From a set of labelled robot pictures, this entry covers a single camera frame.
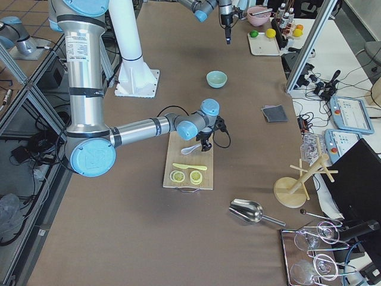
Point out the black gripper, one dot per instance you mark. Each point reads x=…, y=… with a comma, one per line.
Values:
x=225, y=19
x=203, y=138

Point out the white ceramic spoon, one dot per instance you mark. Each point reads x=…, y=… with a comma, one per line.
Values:
x=189, y=150

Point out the light green bowl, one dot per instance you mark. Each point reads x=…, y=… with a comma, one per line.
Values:
x=216, y=79

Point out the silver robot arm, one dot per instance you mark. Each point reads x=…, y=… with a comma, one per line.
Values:
x=91, y=144
x=226, y=10

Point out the pink bowl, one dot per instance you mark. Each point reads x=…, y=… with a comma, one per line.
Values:
x=258, y=16

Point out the green lime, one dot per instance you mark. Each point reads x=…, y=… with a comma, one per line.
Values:
x=254, y=33

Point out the yellow plastic knife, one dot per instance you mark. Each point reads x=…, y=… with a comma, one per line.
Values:
x=189, y=166

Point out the stacked lemon slices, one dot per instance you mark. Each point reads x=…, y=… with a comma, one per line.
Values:
x=195, y=177

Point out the beige rabbit tray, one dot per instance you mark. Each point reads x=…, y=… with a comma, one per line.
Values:
x=261, y=45

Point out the yellow lemon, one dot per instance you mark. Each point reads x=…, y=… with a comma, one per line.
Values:
x=297, y=33
x=270, y=33

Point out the bottle rack with bottles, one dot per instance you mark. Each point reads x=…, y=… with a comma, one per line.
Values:
x=282, y=24

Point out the grey folded cloth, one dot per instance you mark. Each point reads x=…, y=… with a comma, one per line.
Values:
x=274, y=113

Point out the steel scoop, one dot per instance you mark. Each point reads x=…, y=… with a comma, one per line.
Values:
x=251, y=211

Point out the black power strip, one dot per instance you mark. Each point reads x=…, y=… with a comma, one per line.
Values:
x=305, y=78

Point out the wooden mug tree stand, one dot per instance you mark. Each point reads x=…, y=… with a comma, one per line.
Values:
x=292, y=192

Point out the clear plastic container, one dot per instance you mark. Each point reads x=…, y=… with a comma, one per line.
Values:
x=309, y=147

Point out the lower teach pendant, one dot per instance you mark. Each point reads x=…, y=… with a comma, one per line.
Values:
x=338, y=142

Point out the teach pendant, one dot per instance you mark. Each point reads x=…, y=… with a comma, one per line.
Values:
x=338, y=142
x=350, y=114

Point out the upper teach pendant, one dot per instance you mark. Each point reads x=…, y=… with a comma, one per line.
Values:
x=350, y=114

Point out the upper wine glass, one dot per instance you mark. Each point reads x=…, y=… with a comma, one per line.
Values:
x=312, y=237

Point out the wine glass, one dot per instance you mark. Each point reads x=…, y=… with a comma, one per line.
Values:
x=320, y=269
x=312, y=237

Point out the black monitor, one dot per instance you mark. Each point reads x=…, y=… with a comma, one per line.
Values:
x=356, y=189

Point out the lower wine glass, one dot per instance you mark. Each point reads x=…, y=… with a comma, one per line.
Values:
x=320, y=269

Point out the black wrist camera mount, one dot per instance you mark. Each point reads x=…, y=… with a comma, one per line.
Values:
x=237, y=12
x=220, y=125

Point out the lemon slice near handle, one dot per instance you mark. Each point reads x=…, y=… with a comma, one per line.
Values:
x=177, y=176

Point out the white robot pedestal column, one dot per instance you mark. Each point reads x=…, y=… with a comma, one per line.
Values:
x=135, y=78

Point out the aluminium frame post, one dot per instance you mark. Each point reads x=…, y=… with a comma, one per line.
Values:
x=317, y=27

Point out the wire glass rack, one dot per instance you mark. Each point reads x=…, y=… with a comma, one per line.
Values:
x=292, y=254

